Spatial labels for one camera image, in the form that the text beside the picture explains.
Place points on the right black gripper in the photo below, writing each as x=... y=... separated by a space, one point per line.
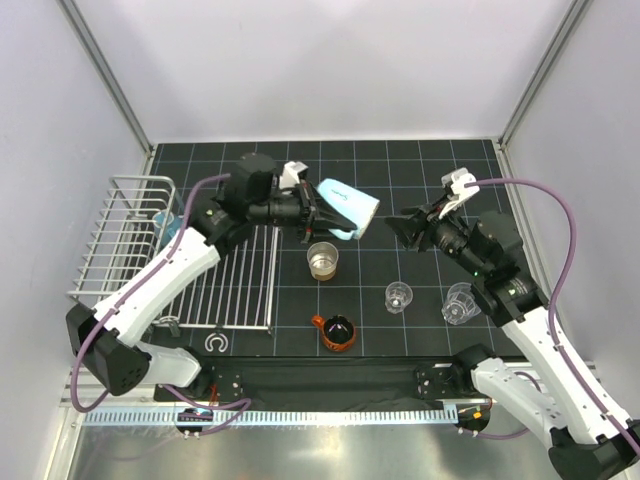
x=430 y=221

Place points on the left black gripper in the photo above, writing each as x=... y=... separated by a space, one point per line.
x=310 y=216

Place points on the light blue tall mug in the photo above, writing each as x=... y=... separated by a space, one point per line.
x=357 y=206

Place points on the orange black ceramic cup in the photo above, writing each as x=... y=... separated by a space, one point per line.
x=337 y=333

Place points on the blue ceramic mug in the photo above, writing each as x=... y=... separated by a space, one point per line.
x=165 y=225

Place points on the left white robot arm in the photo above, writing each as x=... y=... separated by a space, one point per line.
x=220 y=213

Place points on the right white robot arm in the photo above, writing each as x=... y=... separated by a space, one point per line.
x=587 y=435

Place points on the steel tumbler cup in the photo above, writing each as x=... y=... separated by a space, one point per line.
x=322 y=258

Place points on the small clear glass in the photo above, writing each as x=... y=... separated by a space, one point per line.
x=398 y=295

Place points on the black grid mat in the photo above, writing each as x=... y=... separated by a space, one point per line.
x=399 y=174

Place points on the large clear plastic cup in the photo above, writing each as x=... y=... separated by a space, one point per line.
x=459 y=305

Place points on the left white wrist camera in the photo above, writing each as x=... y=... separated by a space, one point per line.
x=293 y=173

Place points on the metal wire dish rack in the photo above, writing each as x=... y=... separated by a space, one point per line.
x=126 y=279

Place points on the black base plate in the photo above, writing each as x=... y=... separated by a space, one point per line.
x=332 y=383

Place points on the slotted cable duct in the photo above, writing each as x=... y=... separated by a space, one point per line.
x=180 y=417

